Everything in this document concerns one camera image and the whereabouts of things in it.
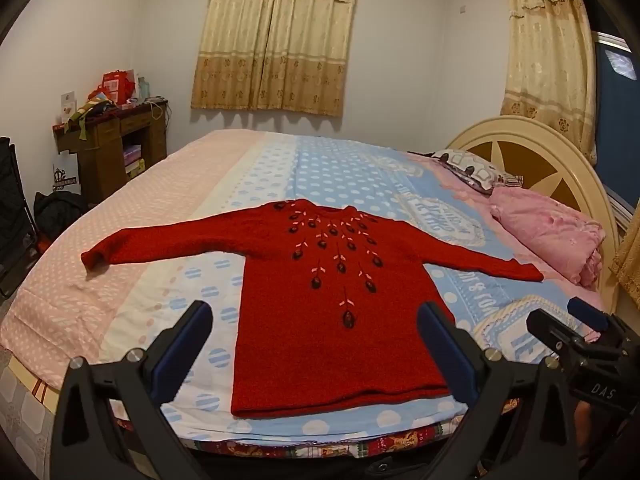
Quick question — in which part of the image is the floral bed sheet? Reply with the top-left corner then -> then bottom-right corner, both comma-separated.
115,412 -> 521,461

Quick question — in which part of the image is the red knitted sweater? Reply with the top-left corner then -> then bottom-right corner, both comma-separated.
81,199 -> 545,417

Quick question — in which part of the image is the white paper bag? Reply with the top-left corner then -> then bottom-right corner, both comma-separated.
52,152 -> 82,196

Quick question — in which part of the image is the patterned pillow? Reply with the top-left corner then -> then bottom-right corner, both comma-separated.
432,149 -> 523,196

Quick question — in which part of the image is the black bag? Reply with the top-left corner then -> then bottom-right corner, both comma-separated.
34,191 -> 91,256

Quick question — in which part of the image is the brown wooden desk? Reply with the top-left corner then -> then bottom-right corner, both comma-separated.
52,99 -> 168,203

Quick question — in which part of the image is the green striped cloth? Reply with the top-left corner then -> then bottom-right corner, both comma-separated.
64,95 -> 118,140

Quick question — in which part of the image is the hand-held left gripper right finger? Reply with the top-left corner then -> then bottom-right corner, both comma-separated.
416,301 -> 581,480

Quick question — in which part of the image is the wide beige window curtain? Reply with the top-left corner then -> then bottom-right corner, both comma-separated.
190,0 -> 360,117

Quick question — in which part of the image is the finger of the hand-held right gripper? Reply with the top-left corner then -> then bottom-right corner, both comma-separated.
526,308 -> 633,413
566,296 -> 640,356

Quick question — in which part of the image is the narrow beige curtain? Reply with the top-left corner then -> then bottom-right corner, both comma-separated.
500,0 -> 598,163

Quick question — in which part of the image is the stack of boxes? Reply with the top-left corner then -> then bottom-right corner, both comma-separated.
122,145 -> 146,177

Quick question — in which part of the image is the pink folded quilt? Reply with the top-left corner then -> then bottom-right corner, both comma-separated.
489,187 -> 606,288

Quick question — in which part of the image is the red gift bag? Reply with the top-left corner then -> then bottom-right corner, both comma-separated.
102,70 -> 137,106

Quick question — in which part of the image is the black folding chair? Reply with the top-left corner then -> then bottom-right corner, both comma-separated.
0,136 -> 38,298

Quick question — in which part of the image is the cream wooden headboard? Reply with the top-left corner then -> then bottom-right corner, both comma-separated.
444,116 -> 621,316

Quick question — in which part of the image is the dark window pane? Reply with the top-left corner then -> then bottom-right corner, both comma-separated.
592,30 -> 640,211

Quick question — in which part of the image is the polka dot bedspread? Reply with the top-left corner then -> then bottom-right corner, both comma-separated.
0,128 -> 606,453

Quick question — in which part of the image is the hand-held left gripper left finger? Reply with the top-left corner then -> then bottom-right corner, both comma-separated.
51,300 -> 215,480

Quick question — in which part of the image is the cream bed base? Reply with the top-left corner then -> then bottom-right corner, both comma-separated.
5,360 -> 56,406

